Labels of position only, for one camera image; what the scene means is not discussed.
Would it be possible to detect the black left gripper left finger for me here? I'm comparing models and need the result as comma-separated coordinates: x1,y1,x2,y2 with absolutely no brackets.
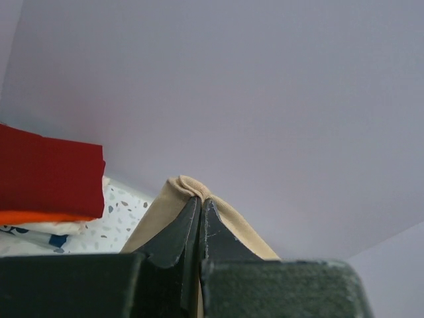
1,197,201,318

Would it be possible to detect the folded orange t-shirt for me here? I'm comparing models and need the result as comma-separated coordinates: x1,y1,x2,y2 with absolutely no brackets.
1,210,95,225

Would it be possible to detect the folded white blue t-shirt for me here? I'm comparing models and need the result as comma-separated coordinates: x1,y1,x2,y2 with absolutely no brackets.
1,225,69,250

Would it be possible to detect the beige t-shirt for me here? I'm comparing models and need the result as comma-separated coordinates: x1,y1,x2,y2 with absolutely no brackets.
122,176,279,317

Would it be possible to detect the folded red t-shirt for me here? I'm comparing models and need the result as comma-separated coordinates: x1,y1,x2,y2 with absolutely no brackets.
1,125,105,220

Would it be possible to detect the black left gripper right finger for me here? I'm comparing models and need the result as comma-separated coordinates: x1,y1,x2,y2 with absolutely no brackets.
200,199,374,317

